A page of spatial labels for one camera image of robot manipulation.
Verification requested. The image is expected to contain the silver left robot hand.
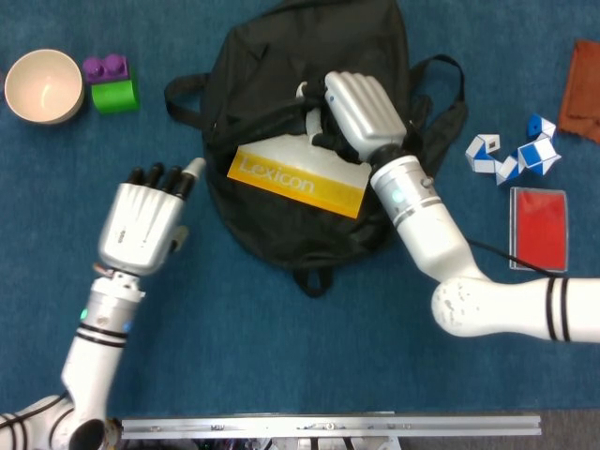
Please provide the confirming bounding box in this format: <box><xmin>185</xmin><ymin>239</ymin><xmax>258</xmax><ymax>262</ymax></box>
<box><xmin>97</xmin><ymin>157</ymin><xmax>207</xmax><ymax>278</ymax></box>

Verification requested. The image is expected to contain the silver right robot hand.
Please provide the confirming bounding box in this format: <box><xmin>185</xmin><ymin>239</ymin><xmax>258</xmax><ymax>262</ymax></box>
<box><xmin>294</xmin><ymin>70</ymin><xmax>408</xmax><ymax>165</ymax></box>

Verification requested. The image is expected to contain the white book with yellow band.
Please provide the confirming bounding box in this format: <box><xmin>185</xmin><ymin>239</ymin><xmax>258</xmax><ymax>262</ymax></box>
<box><xmin>226</xmin><ymin>132</ymin><xmax>371</xmax><ymax>219</ymax></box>

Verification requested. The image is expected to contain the black fabric backpack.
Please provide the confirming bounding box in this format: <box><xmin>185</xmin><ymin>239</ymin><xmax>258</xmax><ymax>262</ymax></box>
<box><xmin>163</xmin><ymin>0</ymin><xmax>469</xmax><ymax>299</ymax></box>

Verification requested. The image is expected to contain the green toy block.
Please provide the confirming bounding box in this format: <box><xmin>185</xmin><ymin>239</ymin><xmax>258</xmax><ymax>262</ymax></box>
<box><xmin>91</xmin><ymin>65</ymin><xmax>142</xmax><ymax>115</ymax></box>

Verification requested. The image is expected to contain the purple toy building block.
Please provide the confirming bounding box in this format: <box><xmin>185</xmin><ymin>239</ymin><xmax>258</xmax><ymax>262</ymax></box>
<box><xmin>82</xmin><ymin>52</ymin><xmax>128</xmax><ymax>86</ymax></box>

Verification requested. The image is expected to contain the cream round bowl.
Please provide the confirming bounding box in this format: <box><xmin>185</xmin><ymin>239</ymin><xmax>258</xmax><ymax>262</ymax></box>
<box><xmin>3</xmin><ymin>48</ymin><xmax>86</xmax><ymax>126</ymax></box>

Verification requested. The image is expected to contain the blue white snake puzzle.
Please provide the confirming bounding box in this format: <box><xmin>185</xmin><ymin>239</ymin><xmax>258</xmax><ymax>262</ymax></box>
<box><xmin>464</xmin><ymin>112</ymin><xmax>563</xmax><ymax>188</ymax></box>

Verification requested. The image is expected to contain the blue felt table cover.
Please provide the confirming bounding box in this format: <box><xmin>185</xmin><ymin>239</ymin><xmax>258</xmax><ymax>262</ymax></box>
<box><xmin>0</xmin><ymin>0</ymin><xmax>600</xmax><ymax>418</ymax></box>

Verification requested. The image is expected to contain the clear case with red insert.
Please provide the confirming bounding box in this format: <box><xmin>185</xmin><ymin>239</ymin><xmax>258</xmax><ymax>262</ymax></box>
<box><xmin>508</xmin><ymin>186</ymin><xmax>569</xmax><ymax>273</ymax></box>

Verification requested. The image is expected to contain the brown tape roll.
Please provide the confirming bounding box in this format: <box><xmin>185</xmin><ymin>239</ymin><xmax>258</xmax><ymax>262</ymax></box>
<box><xmin>103</xmin><ymin>418</ymin><xmax>123</xmax><ymax>450</ymax></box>

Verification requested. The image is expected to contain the brown folded cloth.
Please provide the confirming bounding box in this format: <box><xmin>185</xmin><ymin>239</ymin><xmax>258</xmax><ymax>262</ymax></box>
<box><xmin>556</xmin><ymin>38</ymin><xmax>600</xmax><ymax>145</ymax></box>

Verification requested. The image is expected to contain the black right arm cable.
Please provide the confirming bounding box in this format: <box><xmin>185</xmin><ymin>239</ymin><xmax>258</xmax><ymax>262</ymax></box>
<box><xmin>463</xmin><ymin>237</ymin><xmax>552</xmax><ymax>278</ymax></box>

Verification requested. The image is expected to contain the aluminium profile rail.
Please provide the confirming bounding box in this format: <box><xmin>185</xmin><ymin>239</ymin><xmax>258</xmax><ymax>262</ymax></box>
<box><xmin>120</xmin><ymin>414</ymin><xmax>543</xmax><ymax>441</ymax></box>

